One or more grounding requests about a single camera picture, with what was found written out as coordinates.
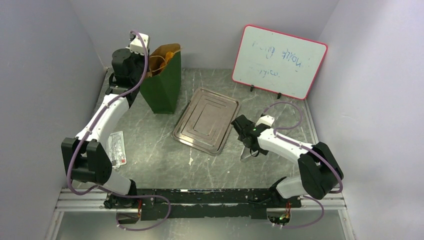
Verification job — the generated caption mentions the metal tongs white handles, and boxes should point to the metal tongs white handles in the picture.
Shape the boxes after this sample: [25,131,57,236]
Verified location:
[240,147,258,163]

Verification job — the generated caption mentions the green paper bag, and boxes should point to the green paper bag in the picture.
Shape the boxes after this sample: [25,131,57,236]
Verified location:
[139,43,182,114]

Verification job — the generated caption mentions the braided fake bread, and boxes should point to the braided fake bread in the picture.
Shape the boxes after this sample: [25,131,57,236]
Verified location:
[150,51,176,76]

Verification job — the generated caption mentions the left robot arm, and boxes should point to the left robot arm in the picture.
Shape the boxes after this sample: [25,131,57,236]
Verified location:
[61,48,149,208]

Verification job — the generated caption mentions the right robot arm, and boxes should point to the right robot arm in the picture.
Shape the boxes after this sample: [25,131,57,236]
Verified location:
[231,115,344,207]

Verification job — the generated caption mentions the metal tray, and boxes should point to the metal tray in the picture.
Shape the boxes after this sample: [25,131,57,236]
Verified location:
[171,87,241,156]

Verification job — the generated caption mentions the red framed whiteboard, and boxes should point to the red framed whiteboard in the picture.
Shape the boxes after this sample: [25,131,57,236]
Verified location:
[232,24,328,100]

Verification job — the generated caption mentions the clear plastic packet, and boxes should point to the clear plastic packet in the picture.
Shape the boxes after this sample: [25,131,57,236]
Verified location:
[106,131,127,170]

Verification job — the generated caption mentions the black base beam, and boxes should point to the black base beam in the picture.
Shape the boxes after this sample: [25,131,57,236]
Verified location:
[104,188,302,221]

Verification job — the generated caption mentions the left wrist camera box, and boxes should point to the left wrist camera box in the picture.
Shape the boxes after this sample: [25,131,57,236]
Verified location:
[127,33,151,56]

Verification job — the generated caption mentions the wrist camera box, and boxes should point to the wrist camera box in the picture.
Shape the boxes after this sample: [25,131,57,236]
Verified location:
[255,115,275,127]
[127,33,151,56]

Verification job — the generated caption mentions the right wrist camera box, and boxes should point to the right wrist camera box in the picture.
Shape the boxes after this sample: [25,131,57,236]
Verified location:
[255,115,275,127]

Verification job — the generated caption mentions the aluminium frame rail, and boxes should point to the aluminium frame rail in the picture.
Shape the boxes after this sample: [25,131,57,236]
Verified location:
[55,189,347,212]

